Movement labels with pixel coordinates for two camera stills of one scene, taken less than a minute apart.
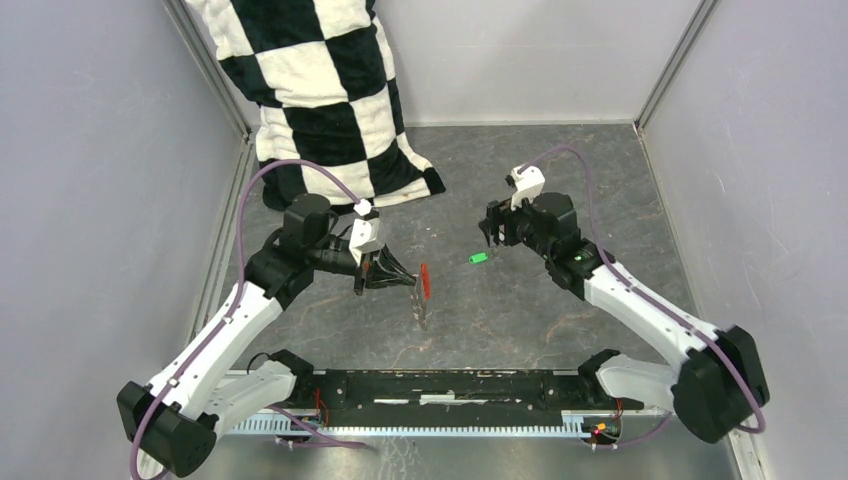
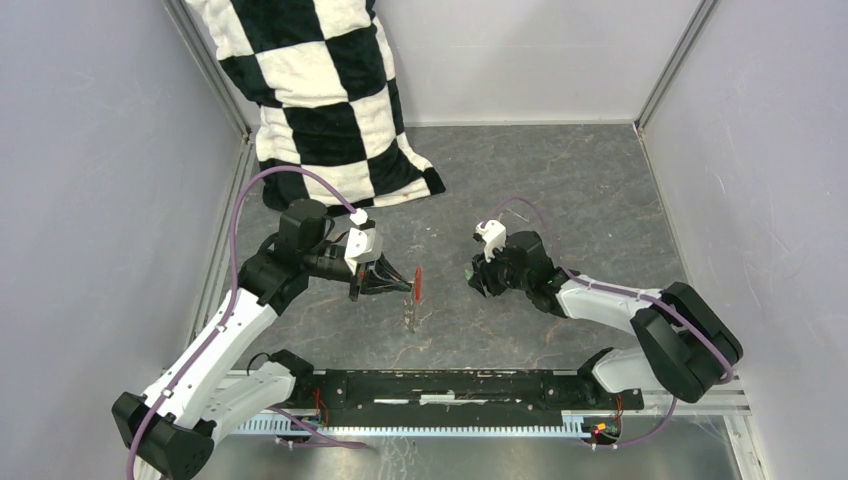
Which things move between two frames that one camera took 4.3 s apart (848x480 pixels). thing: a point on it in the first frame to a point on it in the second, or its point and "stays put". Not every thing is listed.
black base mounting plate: x=453 y=397 stays put
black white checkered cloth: x=320 y=73 stays put
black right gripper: x=500 y=214 to x=482 y=274
